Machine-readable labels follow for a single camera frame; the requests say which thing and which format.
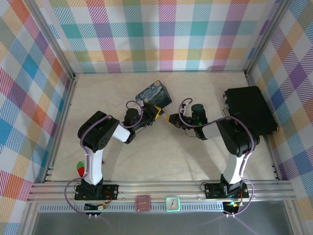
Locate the starry night print tin box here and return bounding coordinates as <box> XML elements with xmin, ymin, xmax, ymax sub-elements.
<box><xmin>135</xmin><ymin>80</ymin><xmax>172</xmax><ymax>111</ymax></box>

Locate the black hard case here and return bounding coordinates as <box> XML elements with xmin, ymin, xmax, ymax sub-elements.
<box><xmin>224</xmin><ymin>85</ymin><xmax>279</xmax><ymax>136</ymax></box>

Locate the red green oval toy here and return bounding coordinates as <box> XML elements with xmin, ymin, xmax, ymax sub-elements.
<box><xmin>76</xmin><ymin>161</ymin><xmax>86</xmax><ymax>177</ymax></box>

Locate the pink square coaster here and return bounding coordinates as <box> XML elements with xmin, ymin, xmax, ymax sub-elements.
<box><xmin>134</xmin><ymin>194</ymin><xmax>151</xmax><ymax>212</ymax></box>

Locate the small mint green clock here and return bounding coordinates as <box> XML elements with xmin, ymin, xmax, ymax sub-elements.
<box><xmin>165</xmin><ymin>196</ymin><xmax>181</xmax><ymax>212</ymax></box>

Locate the small black controller board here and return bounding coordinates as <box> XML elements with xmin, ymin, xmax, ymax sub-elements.
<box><xmin>224</xmin><ymin>199</ymin><xmax>244</xmax><ymax>213</ymax></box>
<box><xmin>84</xmin><ymin>202</ymin><xmax>108</xmax><ymax>212</ymax></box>

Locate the grey metal panel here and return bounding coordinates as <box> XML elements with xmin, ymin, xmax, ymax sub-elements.
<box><xmin>22</xmin><ymin>203</ymin><xmax>301</xmax><ymax>235</ymax></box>

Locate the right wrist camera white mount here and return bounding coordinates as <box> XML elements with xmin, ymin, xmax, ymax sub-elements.
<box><xmin>180</xmin><ymin>102</ymin><xmax>193</xmax><ymax>115</ymax></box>

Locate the wide aluminium extrusion rail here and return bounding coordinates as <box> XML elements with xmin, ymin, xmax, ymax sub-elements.
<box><xmin>26</xmin><ymin>180</ymin><xmax>294</xmax><ymax>203</ymax></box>

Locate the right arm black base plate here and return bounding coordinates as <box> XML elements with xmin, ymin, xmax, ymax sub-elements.
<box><xmin>204</xmin><ymin>182</ymin><xmax>250</xmax><ymax>199</ymax></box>

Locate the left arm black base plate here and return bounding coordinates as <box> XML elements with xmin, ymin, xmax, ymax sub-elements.
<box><xmin>74</xmin><ymin>184</ymin><xmax>120</xmax><ymax>201</ymax></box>

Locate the slotted grey cable duct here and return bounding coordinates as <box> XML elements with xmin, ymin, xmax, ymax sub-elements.
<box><xmin>38</xmin><ymin>204</ymin><xmax>227</xmax><ymax>213</ymax></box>

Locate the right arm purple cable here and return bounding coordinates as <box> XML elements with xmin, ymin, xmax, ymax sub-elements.
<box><xmin>178</xmin><ymin>97</ymin><xmax>256</xmax><ymax>217</ymax></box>

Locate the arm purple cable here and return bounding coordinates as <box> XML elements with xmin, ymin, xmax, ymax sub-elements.
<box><xmin>178</xmin><ymin>97</ymin><xmax>256</xmax><ymax>217</ymax></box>
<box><xmin>64</xmin><ymin>99</ymin><xmax>147</xmax><ymax>217</ymax></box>

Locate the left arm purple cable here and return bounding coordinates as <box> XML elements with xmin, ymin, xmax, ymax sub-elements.
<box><xmin>64</xmin><ymin>99</ymin><xmax>147</xmax><ymax>217</ymax></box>

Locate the aluminium frame post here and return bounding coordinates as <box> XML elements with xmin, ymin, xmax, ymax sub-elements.
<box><xmin>24</xmin><ymin>0</ymin><xmax>76</xmax><ymax>80</ymax></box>
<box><xmin>244</xmin><ymin>0</ymin><xmax>293</xmax><ymax>76</ymax></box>

